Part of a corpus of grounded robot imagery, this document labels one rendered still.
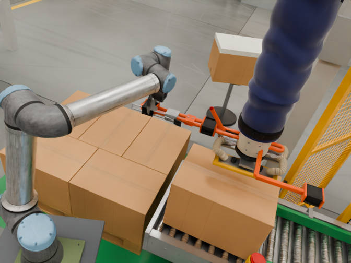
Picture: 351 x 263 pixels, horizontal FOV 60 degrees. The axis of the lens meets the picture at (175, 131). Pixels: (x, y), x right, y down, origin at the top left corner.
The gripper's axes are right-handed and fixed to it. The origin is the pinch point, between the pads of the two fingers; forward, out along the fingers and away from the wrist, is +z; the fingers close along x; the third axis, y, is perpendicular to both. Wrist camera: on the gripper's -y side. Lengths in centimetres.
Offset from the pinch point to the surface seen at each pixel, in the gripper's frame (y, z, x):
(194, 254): 51, 67, -33
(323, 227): 128, 65, 23
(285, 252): 106, 71, -4
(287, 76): 60, -47, -10
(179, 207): 33, 50, -19
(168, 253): 37, 78, -33
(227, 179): 55, 32, 1
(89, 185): -33, 73, -14
